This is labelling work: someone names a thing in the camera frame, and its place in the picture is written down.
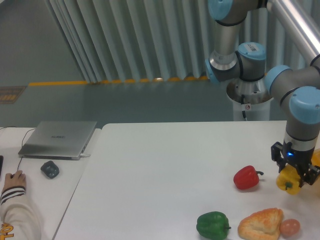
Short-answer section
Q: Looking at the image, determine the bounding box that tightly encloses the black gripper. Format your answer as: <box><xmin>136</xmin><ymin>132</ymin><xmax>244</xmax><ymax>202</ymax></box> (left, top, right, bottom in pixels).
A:
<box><xmin>270</xmin><ymin>142</ymin><xmax>320</xmax><ymax>188</ymax></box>

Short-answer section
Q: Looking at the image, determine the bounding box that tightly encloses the yellow bell pepper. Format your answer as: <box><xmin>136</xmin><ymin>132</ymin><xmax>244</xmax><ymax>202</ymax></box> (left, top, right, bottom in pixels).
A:
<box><xmin>276</xmin><ymin>164</ymin><xmax>301</xmax><ymax>195</ymax></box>

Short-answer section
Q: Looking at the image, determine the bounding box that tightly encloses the cream striped sleeve forearm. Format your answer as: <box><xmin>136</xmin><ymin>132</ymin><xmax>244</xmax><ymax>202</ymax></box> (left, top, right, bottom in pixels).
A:
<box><xmin>0</xmin><ymin>186</ymin><xmax>41</xmax><ymax>240</ymax></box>

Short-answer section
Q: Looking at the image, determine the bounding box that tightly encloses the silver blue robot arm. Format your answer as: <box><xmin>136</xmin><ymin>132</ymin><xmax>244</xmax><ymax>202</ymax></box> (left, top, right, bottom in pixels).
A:
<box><xmin>205</xmin><ymin>0</ymin><xmax>320</xmax><ymax>185</ymax></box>

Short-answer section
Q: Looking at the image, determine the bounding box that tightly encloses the red bell pepper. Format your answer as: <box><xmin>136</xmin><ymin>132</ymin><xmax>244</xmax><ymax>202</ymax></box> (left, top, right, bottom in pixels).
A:
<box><xmin>233</xmin><ymin>165</ymin><xmax>264</xmax><ymax>190</ymax></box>

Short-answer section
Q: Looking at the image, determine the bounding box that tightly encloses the green bell pepper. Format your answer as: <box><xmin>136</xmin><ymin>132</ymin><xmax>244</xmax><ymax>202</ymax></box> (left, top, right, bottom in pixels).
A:
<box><xmin>196</xmin><ymin>211</ymin><xmax>231</xmax><ymax>240</ymax></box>

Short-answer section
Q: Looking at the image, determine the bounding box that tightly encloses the person's hand on mouse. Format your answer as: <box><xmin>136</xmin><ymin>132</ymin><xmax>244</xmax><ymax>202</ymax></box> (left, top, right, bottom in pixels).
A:
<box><xmin>2</xmin><ymin>170</ymin><xmax>27</xmax><ymax>193</ymax></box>

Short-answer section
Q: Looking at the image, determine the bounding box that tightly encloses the yellow plastic tray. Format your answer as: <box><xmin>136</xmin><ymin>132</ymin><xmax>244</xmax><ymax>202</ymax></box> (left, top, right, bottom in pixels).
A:
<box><xmin>311</xmin><ymin>148</ymin><xmax>320</xmax><ymax>167</ymax></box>

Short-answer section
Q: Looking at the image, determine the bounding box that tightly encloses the brown toy egg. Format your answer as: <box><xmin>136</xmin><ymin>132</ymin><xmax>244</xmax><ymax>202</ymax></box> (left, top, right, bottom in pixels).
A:
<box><xmin>279</xmin><ymin>218</ymin><xmax>301</xmax><ymax>237</ymax></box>

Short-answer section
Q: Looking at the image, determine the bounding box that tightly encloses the toy croissant bread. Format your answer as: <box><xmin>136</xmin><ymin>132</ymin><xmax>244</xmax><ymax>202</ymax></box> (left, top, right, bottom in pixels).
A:
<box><xmin>237</xmin><ymin>208</ymin><xmax>284</xmax><ymax>240</ymax></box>

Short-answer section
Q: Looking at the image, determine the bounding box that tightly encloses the grey folding screen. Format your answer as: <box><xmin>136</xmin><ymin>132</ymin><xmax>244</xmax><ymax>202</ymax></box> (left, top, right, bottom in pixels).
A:
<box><xmin>48</xmin><ymin>0</ymin><xmax>320</xmax><ymax>83</ymax></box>

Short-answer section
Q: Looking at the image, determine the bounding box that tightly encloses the silver closed laptop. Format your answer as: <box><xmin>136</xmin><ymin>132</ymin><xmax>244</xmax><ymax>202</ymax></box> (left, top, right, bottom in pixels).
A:
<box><xmin>18</xmin><ymin>121</ymin><xmax>97</xmax><ymax>160</ymax></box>

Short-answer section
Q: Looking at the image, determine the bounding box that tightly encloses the dark grey plastic clip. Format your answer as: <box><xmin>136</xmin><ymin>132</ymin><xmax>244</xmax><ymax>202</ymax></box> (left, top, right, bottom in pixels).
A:
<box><xmin>40</xmin><ymin>160</ymin><xmax>60</xmax><ymax>179</ymax></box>

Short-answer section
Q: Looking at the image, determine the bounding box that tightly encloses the black keyboard edge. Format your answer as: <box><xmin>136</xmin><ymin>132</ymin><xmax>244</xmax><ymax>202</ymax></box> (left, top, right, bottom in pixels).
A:
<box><xmin>0</xmin><ymin>155</ymin><xmax>4</xmax><ymax>178</ymax></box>

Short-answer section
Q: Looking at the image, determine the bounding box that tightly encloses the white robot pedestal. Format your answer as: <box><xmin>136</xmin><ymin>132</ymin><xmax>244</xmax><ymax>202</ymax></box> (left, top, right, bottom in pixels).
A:
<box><xmin>226</xmin><ymin>78</ymin><xmax>273</xmax><ymax>121</ymax></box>

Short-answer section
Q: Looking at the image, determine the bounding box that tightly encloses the black pedestal cable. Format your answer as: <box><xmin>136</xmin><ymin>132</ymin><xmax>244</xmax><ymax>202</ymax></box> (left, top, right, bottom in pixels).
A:
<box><xmin>240</xmin><ymin>93</ymin><xmax>249</xmax><ymax>122</ymax></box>

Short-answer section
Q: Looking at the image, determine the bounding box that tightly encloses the black mouse cable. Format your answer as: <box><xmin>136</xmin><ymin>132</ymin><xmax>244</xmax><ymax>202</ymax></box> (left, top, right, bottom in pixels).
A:
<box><xmin>0</xmin><ymin>125</ymin><xmax>38</xmax><ymax>173</ymax></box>

